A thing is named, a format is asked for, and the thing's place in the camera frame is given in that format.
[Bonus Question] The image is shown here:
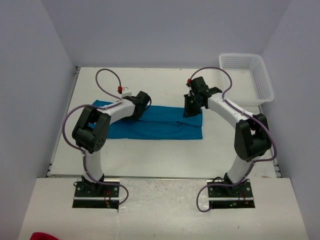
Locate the red cloth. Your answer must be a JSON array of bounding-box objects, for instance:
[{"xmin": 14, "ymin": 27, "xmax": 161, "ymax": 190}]
[{"xmin": 30, "ymin": 232, "xmax": 59, "ymax": 240}]

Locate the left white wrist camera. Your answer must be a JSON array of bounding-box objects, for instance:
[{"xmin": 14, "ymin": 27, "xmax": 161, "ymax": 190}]
[{"xmin": 117, "ymin": 86, "xmax": 132, "ymax": 98}]

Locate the white plastic basket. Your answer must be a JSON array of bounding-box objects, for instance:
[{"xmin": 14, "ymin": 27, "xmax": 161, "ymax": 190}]
[{"xmin": 219, "ymin": 53, "xmax": 275, "ymax": 106}]

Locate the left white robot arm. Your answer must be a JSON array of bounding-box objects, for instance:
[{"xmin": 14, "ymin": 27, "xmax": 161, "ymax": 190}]
[{"xmin": 72, "ymin": 91, "xmax": 151, "ymax": 197}]

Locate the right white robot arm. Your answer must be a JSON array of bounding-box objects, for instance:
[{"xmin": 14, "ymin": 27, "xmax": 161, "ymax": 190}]
[{"xmin": 183, "ymin": 77, "xmax": 272, "ymax": 197}]

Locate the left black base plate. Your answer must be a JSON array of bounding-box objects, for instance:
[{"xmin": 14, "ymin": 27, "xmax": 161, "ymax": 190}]
[{"xmin": 72, "ymin": 180, "xmax": 120, "ymax": 210}]

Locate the blue t shirt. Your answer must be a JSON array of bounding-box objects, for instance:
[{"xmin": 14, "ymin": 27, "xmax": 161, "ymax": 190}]
[{"xmin": 107, "ymin": 105, "xmax": 203, "ymax": 140}]

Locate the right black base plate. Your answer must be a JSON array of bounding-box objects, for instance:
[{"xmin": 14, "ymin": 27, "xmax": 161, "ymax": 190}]
[{"xmin": 207, "ymin": 180, "xmax": 255, "ymax": 210}]

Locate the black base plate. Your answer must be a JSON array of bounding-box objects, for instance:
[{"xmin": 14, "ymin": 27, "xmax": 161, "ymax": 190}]
[
  {"xmin": 207, "ymin": 180, "xmax": 255, "ymax": 210},
  {"xmin": 72, "ymin": 180, "xmax": 120, "ymax": 210}
]

